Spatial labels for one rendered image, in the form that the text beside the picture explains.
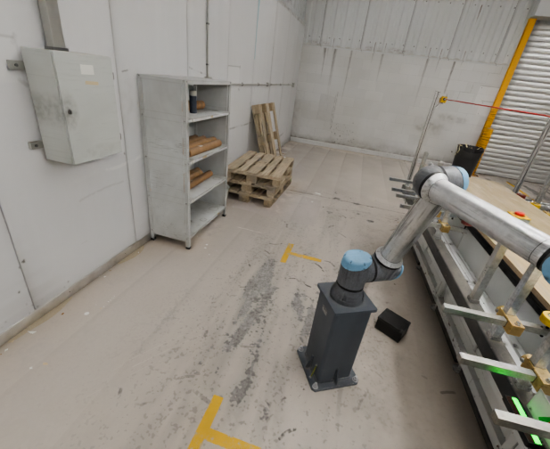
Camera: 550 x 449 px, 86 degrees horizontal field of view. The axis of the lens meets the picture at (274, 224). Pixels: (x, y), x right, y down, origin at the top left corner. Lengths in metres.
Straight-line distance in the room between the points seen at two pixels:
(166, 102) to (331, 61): 6.43
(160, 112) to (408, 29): 6.97
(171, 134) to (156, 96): 0.31
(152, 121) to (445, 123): 7.39
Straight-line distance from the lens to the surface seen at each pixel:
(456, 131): 8.99
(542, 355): 1.51
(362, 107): 8.65
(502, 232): 1.07
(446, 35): 8.84
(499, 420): 1.22
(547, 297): 1.89
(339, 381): 2.12
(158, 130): 2.84
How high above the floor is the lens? 1.67
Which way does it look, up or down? 27 degrees down
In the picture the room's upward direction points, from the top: 7 degrees clockwise
